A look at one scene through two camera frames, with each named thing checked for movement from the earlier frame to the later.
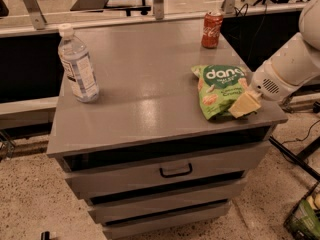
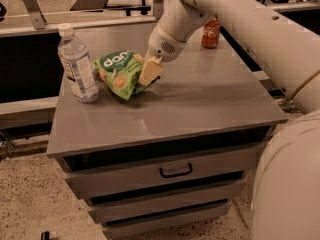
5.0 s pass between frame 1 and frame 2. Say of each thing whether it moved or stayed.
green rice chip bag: moved
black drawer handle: stayed
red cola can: stayed
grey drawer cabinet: stayed
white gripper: moved
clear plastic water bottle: stayed
